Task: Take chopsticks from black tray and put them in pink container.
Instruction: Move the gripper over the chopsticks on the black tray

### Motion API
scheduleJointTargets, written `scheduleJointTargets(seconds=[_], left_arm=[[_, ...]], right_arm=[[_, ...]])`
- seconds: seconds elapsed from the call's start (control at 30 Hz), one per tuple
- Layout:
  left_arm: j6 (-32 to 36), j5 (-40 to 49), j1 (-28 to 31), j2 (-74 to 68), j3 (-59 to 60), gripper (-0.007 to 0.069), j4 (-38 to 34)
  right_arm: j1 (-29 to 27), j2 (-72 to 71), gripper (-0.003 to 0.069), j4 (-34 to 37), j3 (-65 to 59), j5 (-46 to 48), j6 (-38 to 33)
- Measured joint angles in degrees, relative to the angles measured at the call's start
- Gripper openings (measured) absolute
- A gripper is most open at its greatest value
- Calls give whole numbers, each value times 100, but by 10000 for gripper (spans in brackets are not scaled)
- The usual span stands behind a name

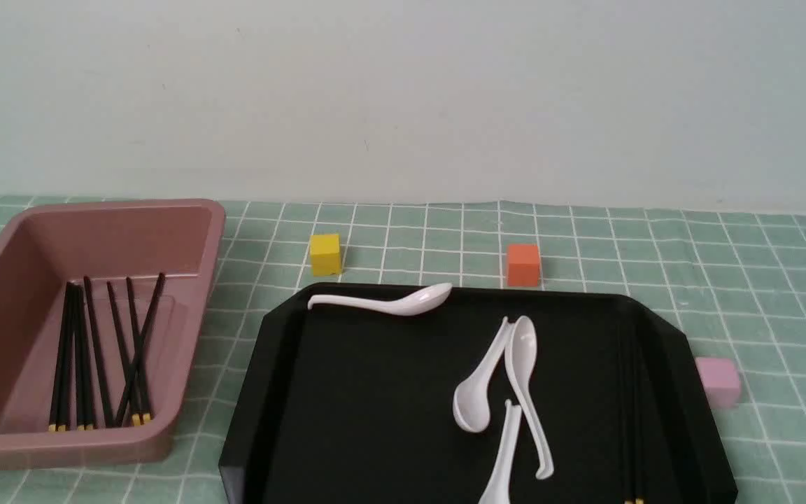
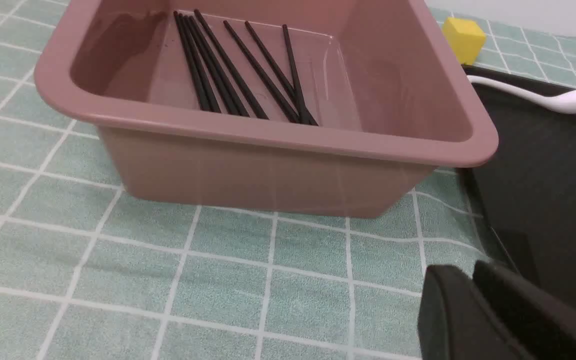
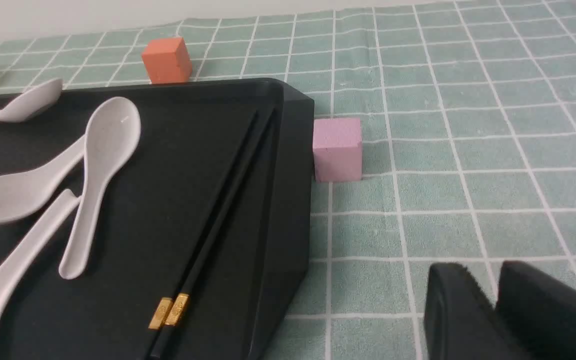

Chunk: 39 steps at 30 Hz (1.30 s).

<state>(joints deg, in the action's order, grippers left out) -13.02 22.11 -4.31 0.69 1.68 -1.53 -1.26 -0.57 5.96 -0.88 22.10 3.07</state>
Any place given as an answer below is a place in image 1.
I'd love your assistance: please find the white spoon on tray rim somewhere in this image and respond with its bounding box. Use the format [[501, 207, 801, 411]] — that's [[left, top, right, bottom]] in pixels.
[[307, 283, 453, 316]]

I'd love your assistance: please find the yellow cube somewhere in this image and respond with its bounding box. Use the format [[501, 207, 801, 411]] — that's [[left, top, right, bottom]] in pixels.
[[309, 233, 343, 277]]

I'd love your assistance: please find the orange cube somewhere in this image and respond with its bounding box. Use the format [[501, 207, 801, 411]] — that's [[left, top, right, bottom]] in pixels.
[[506, 243, 542, 288]]

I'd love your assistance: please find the white spoon long middle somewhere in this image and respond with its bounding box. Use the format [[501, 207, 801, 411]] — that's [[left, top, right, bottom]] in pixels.
[[503, 315, 554, 480]]

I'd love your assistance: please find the black plastic tray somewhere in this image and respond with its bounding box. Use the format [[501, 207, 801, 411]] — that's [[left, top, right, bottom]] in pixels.
[[220, 283, 739, 503]]

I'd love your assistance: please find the white spoon bowl down left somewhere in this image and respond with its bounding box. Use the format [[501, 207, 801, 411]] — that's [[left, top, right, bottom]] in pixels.
[[452, 316, 513, 433]]

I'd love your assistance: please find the white spoon at bottom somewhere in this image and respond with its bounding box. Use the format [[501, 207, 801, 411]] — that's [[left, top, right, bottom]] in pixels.
[[479, 400, 522, 504]]

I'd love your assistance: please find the black chopstick in bin leftmost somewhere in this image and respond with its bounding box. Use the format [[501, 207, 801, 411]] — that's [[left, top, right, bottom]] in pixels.
[[48, 281, 71, 433]]

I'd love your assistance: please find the pink cube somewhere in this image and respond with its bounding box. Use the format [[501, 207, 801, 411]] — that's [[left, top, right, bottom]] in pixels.
[[695, 357, 742, 410]]

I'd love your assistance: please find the green checkered tablecloth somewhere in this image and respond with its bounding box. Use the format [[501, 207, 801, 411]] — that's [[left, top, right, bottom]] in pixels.
[[0, 200, 806, 503]]

